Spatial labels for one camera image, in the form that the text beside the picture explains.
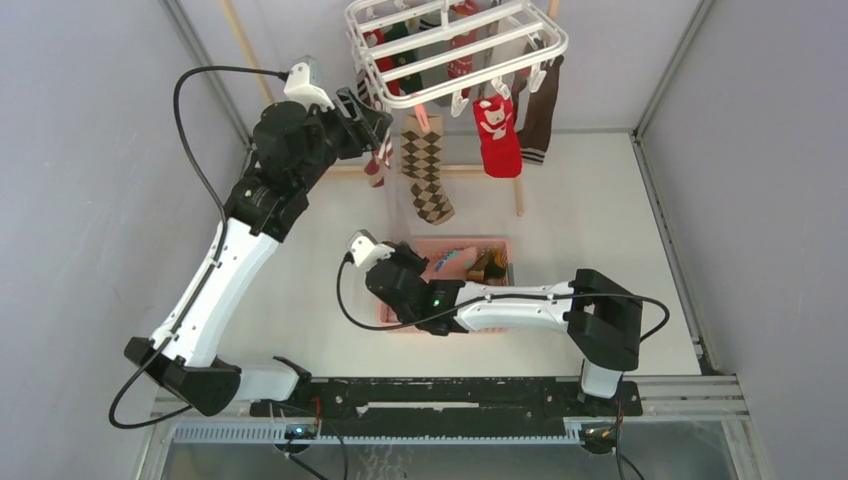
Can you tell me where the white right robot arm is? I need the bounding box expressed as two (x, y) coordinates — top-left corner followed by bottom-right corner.
(349, 238), (645, 416)

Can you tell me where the white plastic clip hanger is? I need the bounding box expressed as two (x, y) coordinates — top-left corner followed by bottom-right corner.
(344, 1), (570, 116)

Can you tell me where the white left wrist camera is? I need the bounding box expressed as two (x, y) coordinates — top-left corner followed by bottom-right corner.
(284, 55), (335, 112)

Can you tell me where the pink plastic basket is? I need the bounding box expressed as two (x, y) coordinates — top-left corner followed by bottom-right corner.
(365, 238), (509, 336)

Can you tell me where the wooden hanger stand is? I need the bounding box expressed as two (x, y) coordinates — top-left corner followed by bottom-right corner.
(218, 0), (562, 219)

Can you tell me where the dark brown sock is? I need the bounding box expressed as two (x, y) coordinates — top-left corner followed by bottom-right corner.
(517, 55), (564, 165)

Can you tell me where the pink plastic clip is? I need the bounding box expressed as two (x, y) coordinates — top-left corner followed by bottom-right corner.
(413, 101), (440, 133)

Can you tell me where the pink patterned sock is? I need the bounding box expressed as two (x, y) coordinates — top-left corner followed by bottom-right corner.
(422, 247), (478, 281)

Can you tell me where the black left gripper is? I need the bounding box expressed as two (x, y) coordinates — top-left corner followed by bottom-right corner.
(294, 89), (393, 194)

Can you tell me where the green dotted sock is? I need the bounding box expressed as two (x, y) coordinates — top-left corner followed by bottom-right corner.
(383, 23), (423, 96)

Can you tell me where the grey ribbed sock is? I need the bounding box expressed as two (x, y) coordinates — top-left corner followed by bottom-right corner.
(363, 131), (393, 188)

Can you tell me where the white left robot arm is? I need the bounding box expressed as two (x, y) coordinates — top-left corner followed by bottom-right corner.
(124, 88), (393, 417)

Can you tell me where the brown argyle sock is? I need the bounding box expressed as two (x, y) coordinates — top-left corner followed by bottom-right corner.
(400, 115), (455, 225)

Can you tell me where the red bear sock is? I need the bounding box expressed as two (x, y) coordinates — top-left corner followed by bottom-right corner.
(473, 94), (523, 179)

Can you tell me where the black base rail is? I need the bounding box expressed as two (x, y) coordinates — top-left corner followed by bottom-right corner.
(249, 377), (644, 439)

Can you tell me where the red white patterned sock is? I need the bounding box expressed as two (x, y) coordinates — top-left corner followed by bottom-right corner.
(447, 1), (480, 79)

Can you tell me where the black left camera cable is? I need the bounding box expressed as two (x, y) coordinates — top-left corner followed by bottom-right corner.
(108, 64), (290, 431)

